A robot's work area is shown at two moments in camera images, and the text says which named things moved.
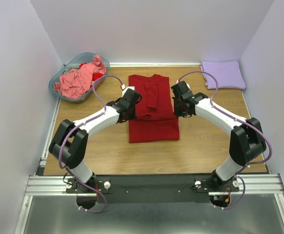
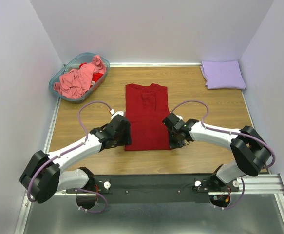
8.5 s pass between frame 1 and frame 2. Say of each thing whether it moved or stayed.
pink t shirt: stayed
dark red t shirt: moved
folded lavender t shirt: stayed
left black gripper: moved
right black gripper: moved
